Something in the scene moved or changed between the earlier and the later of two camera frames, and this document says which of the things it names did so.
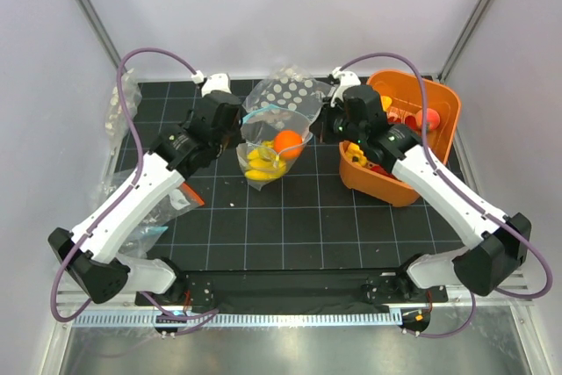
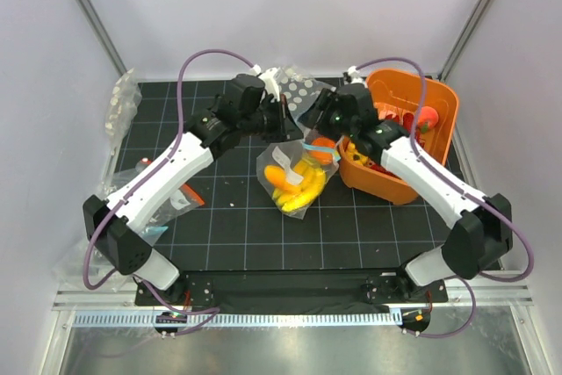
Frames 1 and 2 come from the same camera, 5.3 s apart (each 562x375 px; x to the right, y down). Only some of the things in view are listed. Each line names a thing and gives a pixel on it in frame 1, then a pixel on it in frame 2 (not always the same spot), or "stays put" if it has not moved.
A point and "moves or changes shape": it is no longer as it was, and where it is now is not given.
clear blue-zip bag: [272, 140] moves or changes shape
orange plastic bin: [430, 104] stays put
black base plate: [299, 292] stays put
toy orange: [288, 144] → [323, 156]
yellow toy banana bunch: [263, 163] → [313, 181]
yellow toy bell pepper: [356, 155] stays put
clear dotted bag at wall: [117, 123] stays put
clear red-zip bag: [154, 229] stays put
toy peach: [433, 118] stays put
